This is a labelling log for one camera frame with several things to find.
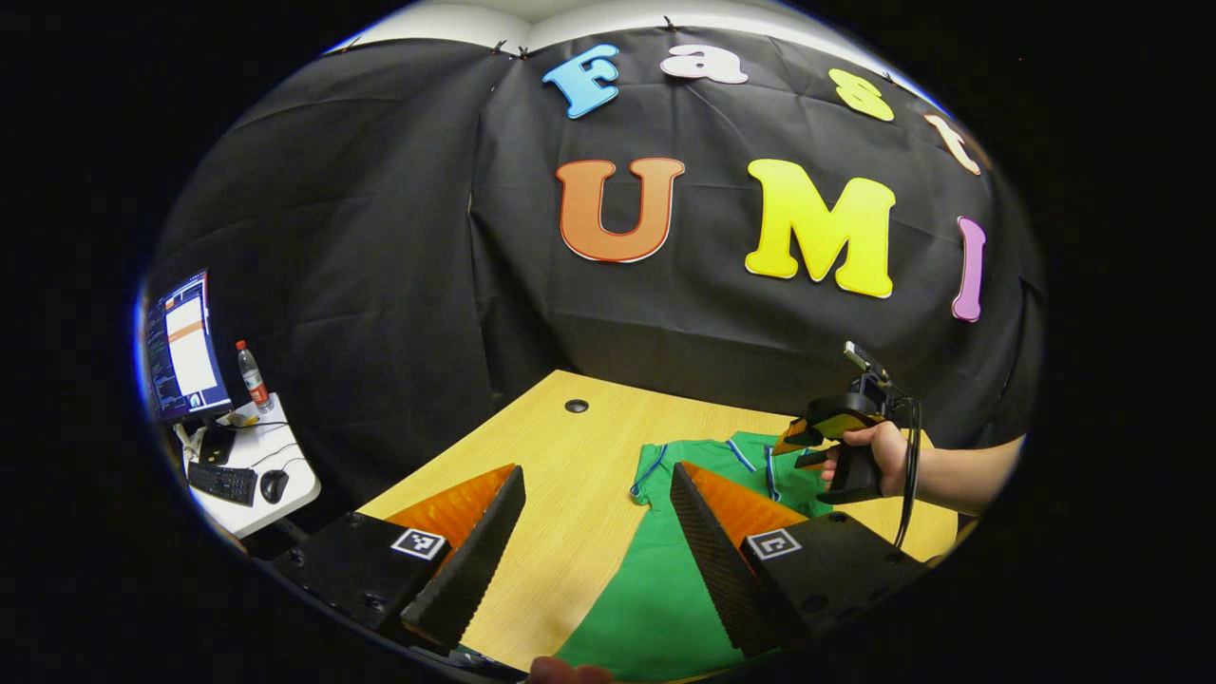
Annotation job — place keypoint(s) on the white side table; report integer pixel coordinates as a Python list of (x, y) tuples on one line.
[(261, 518)]

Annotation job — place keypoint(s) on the black keyboard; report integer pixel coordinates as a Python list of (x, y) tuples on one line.
[(223, 483)]

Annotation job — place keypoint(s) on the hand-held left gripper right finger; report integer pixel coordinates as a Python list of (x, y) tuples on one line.
[(712, 560)]

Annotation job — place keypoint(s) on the black backdrop cloth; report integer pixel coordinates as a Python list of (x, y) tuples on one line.
[(399, 237)]

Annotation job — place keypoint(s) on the clear water bottle red label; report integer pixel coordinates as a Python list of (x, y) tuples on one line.
[(255, 380)]

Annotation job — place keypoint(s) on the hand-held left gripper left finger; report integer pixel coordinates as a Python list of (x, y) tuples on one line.
[(475, 560)]

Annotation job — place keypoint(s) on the computer monitor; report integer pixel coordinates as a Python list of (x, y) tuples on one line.
[(185, 347)]

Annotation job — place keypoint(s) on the small black desk object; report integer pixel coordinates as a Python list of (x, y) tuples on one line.
[(217, 445)]

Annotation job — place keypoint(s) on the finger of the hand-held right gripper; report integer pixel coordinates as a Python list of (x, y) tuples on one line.
[(836, 425), (815, 460)]

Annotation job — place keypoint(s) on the green T-shirt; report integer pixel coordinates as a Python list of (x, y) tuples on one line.
[(655, 589)]

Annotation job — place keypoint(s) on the black computer mouse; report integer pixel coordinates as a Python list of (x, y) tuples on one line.
[(274, 486)]

